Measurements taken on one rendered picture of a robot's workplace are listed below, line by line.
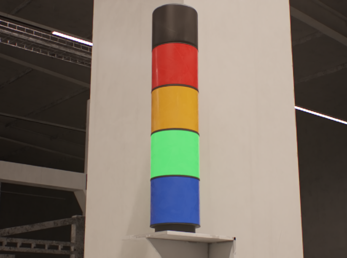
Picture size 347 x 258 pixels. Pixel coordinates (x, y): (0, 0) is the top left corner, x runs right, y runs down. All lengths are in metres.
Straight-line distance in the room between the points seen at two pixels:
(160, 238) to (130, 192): 0.22
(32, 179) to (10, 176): 0.46
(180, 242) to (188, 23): 0.28
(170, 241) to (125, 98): 0.32
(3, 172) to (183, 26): 11.27
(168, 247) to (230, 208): 0.18
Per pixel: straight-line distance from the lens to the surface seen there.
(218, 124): 0.93
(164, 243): 0.76
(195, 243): 0.79
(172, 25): 0.81
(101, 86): 1.08
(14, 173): 12.13
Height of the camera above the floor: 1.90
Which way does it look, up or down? 16 degrees up
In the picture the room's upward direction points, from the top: straight up
